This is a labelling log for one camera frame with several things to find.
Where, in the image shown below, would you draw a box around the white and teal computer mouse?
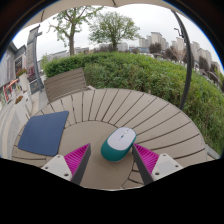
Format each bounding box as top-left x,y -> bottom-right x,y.
100,126 -> 138,163

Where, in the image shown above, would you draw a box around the distant high-rise buildings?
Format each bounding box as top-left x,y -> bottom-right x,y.
138,31 -> 221,71

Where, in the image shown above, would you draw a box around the brown slatted outdoor chair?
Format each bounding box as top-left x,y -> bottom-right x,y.
43,67 -> 96,104

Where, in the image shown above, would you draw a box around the white planter with red flowers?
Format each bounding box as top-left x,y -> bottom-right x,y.
16,67 -> 31,93

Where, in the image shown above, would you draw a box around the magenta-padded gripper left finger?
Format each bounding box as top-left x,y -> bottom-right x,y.
40,143 -> 92,186

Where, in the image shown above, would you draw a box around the grey shopfront building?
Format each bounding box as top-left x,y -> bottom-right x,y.
0,41 -> 28,111

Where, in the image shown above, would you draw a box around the dark curved parasol pole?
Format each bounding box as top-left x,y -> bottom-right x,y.
171,9 -> 194,111

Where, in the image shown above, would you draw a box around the tall grey pylon sign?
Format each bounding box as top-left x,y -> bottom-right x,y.
25,24 -> 44,93

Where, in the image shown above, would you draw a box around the beige parasol canopy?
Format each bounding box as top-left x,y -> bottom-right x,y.
23,0 -> 188,29

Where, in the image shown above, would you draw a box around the sparse-leaved tree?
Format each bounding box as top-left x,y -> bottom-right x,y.
48,5 -> 104,57

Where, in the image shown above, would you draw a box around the blue rectangular mouse pad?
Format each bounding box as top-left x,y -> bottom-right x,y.
17,110 -> 70,157

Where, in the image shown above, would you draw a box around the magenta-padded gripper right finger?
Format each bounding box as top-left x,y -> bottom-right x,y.
131,142 -> 185,186

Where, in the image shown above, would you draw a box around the round leafy green tree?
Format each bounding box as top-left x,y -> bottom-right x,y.
88,11 -> 141,52

